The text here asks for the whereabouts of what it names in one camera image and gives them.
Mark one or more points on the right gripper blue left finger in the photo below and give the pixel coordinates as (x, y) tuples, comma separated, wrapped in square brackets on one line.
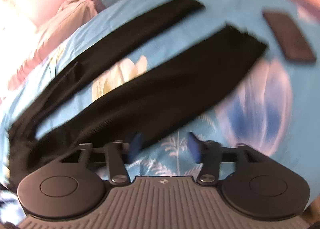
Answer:
[(134, 147)]

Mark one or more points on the blue floral bed sheet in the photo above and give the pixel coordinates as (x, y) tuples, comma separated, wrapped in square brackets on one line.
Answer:
[(275, 110)]

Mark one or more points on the grey pink pillow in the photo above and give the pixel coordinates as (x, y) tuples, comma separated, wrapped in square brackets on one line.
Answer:
[(71, 15)]

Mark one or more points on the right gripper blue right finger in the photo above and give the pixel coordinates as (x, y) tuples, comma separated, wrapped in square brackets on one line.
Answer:
[(196, 147)]

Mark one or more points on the dark smartphone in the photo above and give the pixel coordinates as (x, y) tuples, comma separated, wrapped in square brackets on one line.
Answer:
[(290, 38)]

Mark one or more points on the black knit pants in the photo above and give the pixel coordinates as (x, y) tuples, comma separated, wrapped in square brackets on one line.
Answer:
[(155, 103)]

